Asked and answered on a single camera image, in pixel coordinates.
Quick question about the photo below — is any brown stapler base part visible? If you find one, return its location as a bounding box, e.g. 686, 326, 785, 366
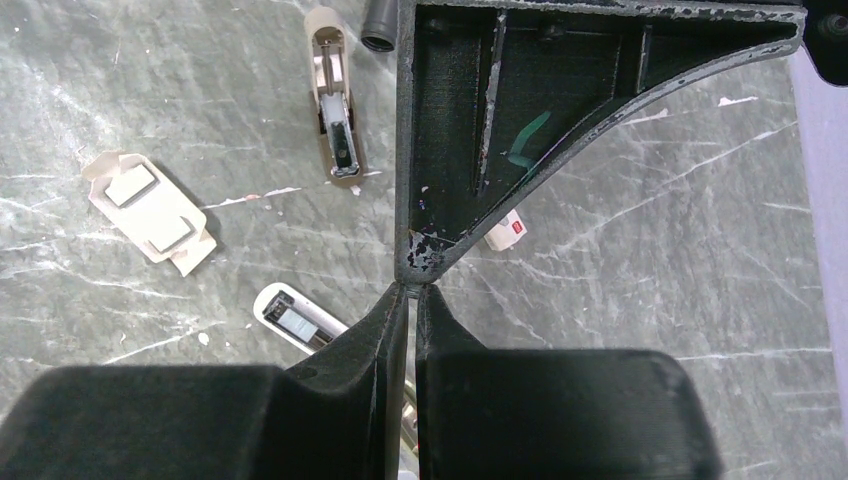
304, 6, 367, 188

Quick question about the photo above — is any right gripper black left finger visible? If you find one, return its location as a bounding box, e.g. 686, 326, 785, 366
1, 284, 409, 479

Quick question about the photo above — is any white staple box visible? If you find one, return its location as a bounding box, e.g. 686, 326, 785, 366
484, 209, 527, 252

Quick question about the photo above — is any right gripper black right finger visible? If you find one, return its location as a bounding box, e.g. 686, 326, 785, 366
416, 285, 723, 479

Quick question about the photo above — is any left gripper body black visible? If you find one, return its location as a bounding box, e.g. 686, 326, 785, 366
802, 0, 847, 87

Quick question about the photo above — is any black rubber hose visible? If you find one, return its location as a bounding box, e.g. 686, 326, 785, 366
359, 0, 400, 54

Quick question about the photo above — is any white staple box tray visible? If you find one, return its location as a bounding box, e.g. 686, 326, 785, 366
81, 151, 217, 277

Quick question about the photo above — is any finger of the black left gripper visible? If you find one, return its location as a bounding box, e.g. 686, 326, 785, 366
394, 1, 807, 285

